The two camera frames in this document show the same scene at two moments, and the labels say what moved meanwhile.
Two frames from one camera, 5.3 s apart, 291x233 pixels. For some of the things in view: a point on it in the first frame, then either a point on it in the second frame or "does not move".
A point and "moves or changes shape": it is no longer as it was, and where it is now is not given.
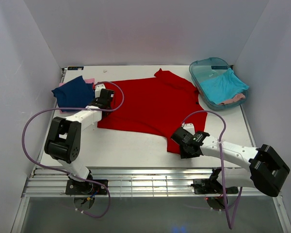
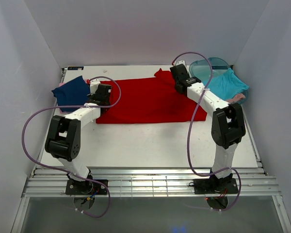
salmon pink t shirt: [237, 97] does not move
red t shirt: [157, 106] moves or changes shape
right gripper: [184, 154] -> [178, 88]
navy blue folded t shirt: [76, 94] does not move
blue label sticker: [75, 68] does not move
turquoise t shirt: [224, 87] does not move
